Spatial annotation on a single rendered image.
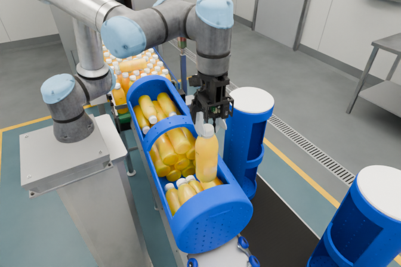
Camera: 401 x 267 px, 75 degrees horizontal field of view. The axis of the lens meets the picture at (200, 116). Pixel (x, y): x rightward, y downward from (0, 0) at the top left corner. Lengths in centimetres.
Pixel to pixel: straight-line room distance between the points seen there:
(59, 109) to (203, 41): 66
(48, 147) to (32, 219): 151
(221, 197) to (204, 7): 55
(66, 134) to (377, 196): 125
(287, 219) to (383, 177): 96
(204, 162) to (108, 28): 46
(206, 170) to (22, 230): 197
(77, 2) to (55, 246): 199
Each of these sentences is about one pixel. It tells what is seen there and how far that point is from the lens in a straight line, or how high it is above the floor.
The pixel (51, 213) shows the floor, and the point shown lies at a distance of 256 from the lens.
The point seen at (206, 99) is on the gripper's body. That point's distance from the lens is 62.
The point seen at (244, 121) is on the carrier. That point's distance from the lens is 155.
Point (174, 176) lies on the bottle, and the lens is 119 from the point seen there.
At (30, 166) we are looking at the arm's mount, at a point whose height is 123.
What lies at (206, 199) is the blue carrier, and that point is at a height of 123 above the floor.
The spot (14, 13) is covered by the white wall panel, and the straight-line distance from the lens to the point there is 573.
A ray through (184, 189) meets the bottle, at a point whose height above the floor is 115.
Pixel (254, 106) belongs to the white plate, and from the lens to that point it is 155.
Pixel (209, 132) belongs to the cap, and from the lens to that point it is 72.
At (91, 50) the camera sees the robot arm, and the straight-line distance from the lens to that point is 100.
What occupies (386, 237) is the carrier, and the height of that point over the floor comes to 91.
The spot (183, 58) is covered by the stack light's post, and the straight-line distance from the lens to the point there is 200.
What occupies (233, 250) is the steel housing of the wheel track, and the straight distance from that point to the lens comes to 110.
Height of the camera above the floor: 192
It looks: 38 degrees down
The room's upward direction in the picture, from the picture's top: straight up
